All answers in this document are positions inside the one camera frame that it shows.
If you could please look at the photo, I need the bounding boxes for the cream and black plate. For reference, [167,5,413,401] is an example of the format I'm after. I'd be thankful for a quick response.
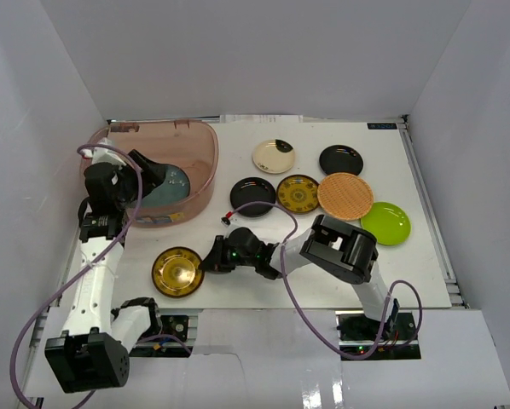
[252,139,296,175]

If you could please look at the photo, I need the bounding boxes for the yellow patterned plate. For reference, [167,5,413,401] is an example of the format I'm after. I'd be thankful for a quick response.
[276,175,320,215]
[151,246,205,298]

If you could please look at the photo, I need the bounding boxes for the white papers at back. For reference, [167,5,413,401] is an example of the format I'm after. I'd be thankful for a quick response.
[219,114,304,124]

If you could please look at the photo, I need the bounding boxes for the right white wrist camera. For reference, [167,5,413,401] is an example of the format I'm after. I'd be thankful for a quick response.
[221,211,241,232]

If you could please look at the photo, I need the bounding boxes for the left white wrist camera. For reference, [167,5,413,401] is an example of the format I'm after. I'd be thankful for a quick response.
[81,137,125,166]

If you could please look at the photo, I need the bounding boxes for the dark blue table label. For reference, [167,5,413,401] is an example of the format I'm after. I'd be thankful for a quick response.
[367,123,397,130]

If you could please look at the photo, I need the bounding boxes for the dark blue-grey large plate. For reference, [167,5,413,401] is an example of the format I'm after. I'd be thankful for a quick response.
[142,164,190,208]

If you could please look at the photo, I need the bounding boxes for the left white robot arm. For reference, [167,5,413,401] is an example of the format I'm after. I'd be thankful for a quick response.
[44,146,166,394]

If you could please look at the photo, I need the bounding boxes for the pink translucent plastic bin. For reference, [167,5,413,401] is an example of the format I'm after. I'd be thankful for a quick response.
[89,119,218,228]

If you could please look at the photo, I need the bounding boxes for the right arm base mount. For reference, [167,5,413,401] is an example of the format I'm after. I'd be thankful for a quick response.
[337,313,421,360]

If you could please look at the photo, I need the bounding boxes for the woven bamboo plate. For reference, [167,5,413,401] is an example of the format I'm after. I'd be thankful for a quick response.
[317,172,374,222]

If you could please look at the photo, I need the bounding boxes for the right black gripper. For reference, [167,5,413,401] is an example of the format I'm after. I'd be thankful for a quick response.
[200,235,258,272]

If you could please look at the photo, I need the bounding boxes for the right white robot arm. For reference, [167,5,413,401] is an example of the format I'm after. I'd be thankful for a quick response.
[200,215,398,340]

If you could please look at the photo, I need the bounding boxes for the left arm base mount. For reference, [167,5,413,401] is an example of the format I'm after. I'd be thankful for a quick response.
[130,314,198,358]

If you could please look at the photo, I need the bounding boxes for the lime green plate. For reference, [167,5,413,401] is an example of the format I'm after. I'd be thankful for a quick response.
[360,201,412,246]

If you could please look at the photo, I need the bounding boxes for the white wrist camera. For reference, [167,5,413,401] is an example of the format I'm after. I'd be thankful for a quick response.
[81,137,125,166]
[221,211,241,232]

